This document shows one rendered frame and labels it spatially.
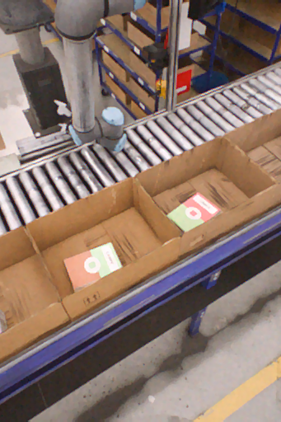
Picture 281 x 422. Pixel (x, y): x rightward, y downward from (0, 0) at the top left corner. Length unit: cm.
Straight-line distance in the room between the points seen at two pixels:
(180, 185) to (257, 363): 109
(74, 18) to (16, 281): 80
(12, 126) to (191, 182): 106
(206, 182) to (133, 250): 42
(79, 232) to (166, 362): 98
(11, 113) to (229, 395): 187
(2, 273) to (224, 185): 88
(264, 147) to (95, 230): 82
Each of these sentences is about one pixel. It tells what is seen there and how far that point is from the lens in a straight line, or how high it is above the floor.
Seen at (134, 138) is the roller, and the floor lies 75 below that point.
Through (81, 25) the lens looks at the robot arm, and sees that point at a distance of 105.
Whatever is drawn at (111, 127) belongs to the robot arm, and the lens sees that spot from 147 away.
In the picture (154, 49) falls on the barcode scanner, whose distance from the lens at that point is 175.
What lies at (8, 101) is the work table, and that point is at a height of 75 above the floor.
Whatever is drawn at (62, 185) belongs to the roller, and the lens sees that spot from 157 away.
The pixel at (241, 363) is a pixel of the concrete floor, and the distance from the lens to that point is 199.
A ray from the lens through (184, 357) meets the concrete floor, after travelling 195.
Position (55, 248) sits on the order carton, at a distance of 121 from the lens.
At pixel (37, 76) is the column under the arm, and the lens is 173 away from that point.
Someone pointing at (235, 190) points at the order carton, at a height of 89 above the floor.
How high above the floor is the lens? 189
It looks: 54 degrees down
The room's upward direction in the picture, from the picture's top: 3 degrees counter-clockwise
